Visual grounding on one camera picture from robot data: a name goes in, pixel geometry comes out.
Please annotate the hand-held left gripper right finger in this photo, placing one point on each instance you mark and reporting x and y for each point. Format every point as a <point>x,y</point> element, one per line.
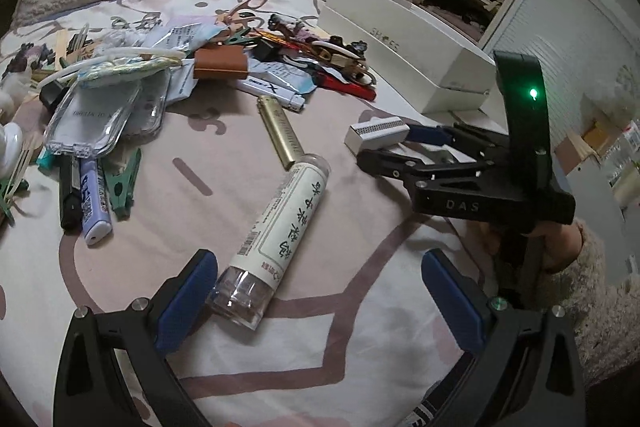
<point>450,287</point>

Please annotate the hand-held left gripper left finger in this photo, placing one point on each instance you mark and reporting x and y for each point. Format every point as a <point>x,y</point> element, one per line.
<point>192,287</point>

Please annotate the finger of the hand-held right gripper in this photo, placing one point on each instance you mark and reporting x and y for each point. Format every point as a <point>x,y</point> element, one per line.
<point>385,162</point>
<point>430,134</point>

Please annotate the white charger block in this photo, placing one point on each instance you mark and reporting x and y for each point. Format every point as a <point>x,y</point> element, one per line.
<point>375,134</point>

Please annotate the white shoe box lid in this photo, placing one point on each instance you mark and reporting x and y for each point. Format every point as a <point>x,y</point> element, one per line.
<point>450,102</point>

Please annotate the clear bottle with white label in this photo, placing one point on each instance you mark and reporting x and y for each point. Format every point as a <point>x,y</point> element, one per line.
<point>280,232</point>

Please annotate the gold ribbed metal case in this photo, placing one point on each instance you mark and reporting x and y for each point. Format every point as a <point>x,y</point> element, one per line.
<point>280,132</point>

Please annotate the white shoe box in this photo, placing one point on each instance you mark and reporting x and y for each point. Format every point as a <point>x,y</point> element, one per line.
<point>360,7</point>

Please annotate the person's right hand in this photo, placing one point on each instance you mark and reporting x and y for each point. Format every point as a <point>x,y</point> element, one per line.
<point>562,247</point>

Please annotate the brown cardboard box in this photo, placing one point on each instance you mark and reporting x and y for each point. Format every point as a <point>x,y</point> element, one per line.
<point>602,136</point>

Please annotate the small brown leather holder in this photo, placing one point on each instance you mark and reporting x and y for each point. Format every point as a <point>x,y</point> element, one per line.
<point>357,71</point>

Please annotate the white slatted cabinet door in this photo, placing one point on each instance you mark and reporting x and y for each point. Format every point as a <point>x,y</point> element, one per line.
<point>565,32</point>

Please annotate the lavender marker pen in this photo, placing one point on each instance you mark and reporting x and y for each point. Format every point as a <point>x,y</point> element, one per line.
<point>95,202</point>

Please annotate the slim white box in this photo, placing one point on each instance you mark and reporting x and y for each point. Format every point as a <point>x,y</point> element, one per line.
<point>272,94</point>

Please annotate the white printed leaflet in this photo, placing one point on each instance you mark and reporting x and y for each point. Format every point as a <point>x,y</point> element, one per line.
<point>285,73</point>

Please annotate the black marker pen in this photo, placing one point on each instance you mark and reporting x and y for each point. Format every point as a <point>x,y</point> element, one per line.
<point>70,192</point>

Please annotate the purple floral scrunchie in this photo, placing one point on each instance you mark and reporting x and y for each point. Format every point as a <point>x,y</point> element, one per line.
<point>292,27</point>

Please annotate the clear plastic phone case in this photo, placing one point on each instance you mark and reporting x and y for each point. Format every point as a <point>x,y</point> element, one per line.
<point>150,102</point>
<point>95,117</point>

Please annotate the brown leather case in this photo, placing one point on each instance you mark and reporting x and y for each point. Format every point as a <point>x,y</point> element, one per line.
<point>220,63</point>

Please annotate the rose gold scissors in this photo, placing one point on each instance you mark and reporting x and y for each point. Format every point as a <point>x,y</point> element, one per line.
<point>245,9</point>

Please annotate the green floral pouch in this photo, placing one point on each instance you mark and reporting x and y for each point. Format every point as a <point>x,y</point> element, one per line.
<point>125,69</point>

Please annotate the white plastic bottle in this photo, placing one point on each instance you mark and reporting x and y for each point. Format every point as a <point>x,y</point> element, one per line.
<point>9,152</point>

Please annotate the white plastic packet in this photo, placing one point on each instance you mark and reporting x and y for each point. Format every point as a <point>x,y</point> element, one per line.
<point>185,37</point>

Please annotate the purple dried flower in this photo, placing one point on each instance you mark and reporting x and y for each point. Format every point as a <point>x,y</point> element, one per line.
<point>25,59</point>

